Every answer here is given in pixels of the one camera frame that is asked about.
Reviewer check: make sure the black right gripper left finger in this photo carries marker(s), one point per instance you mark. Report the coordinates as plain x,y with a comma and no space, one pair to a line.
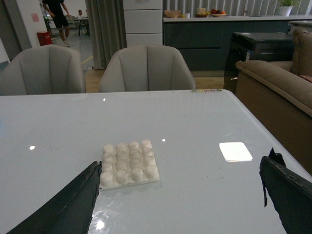
70,210

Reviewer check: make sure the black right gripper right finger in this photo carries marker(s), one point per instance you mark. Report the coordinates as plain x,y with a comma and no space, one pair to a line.
290,193

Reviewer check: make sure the beige sofa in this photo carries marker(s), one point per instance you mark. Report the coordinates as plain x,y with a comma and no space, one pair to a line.
279,94

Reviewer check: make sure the coloured sticker strip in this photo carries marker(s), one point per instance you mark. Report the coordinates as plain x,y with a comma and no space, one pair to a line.
206,90

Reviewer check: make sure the left grey armchair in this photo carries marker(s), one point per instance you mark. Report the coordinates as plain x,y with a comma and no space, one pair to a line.
50,69

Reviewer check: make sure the grey armchair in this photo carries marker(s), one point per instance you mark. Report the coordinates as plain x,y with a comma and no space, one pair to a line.
50,69
146,67

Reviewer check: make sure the right grey armchair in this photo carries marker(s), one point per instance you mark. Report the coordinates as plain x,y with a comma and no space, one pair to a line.
146,67

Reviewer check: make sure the red box on floor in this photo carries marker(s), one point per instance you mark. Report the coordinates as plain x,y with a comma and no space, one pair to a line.
44,38

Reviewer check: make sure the dark kitchen counter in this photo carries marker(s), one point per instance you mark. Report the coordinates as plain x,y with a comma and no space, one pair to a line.
204,42

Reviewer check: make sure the white plant pot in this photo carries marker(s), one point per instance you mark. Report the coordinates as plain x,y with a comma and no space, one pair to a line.
284,11

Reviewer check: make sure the fruit plate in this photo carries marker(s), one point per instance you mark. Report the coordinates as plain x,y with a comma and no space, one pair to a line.
217,13

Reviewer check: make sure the grey curtain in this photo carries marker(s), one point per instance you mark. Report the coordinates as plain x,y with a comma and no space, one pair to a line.
107,28

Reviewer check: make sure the walking person in black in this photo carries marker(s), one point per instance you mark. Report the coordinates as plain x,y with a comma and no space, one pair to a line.
54,8

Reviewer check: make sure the white drawer cabinet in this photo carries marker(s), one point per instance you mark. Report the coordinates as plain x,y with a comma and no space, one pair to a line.
143,22

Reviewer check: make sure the wicker bowl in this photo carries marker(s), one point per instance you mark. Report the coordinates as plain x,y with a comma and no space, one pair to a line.
172,13

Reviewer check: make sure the white studded base plate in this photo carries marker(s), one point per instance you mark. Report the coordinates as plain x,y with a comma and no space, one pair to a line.
128,165

